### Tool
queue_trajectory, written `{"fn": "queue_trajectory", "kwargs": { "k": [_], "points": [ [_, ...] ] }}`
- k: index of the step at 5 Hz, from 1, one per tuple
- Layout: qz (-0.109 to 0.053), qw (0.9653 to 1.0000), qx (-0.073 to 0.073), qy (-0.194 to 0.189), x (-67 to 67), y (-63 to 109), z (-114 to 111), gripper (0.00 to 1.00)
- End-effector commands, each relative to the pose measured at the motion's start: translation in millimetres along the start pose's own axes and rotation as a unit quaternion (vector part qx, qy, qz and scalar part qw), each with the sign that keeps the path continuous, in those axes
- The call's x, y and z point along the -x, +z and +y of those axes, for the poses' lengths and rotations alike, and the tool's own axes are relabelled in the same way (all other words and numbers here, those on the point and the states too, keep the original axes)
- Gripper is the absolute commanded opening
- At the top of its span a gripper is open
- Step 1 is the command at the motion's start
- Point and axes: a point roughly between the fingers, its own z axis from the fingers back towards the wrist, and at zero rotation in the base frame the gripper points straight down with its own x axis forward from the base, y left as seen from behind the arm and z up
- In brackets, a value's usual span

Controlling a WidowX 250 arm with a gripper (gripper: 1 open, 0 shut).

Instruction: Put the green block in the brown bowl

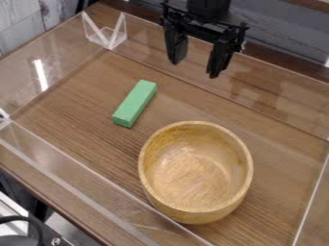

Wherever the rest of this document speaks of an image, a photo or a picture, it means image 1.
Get brown wooden bowl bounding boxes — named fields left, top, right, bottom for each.
left=138, top=121, right=255, bottom=225

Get green rectangular block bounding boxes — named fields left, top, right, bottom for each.
left=113, top=80, right=157, bottom=128

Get clear acrylic tray walls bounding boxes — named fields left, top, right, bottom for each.
left=0, top=5, right=329, bottom=246

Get black cable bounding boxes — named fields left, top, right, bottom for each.
left=0, top=214, right=47, bottom=246

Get clear acrylic corner bracket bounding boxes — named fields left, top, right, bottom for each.
left=82, top=12, right=128, bottom=50

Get black metal bracket with screw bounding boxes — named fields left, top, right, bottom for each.
left=27, top=215, right=75, bottom=246

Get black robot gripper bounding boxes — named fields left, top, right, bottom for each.
left=161, top=0, right=249, bottom=79

